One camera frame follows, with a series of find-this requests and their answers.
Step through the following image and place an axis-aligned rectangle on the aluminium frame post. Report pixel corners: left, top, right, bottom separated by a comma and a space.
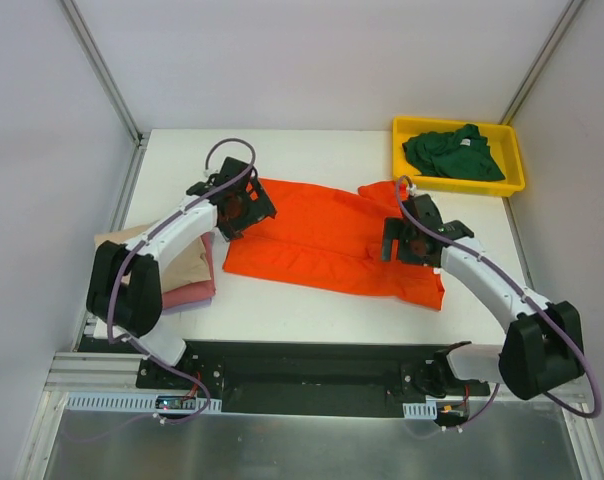
58, 0, 144, 146
499, 0, 588, 125

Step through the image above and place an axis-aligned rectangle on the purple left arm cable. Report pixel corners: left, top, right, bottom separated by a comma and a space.
105, 138, 258, 371

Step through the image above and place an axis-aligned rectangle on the pink folded t shirt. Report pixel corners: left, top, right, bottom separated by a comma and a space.
162, 233, 216, 309

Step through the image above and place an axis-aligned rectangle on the aluminium front rail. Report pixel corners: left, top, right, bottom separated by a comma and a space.
44, 352, 142, 393

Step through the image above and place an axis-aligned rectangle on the white slotted cable duct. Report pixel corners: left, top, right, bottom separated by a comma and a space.
66, 392, 222, 416

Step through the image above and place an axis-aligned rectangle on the left aluminium frame post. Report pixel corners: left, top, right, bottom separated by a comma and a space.
58, 0, 144, 146

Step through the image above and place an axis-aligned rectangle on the right aluminium frame post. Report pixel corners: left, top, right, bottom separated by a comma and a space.
499, 0, 588, 125

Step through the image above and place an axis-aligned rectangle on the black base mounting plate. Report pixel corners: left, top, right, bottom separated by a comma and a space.
131, 339, 498, 416

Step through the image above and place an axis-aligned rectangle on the beige folded t shirt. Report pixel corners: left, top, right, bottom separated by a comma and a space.
94, 224, 211, 293

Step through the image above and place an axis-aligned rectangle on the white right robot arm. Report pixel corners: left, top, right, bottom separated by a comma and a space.
381, 194, 585, 400

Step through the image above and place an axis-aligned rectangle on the yellow plastic bin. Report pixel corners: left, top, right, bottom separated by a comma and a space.
391, 116, 526, 197

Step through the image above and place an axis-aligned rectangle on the orange t shirt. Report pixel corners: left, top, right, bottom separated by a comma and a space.
223, 179, 445, 310

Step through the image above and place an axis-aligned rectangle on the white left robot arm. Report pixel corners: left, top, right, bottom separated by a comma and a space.
86, 157, 276, 389

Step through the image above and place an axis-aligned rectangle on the green t shirt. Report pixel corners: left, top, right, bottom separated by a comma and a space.
402, 124, 506, 182

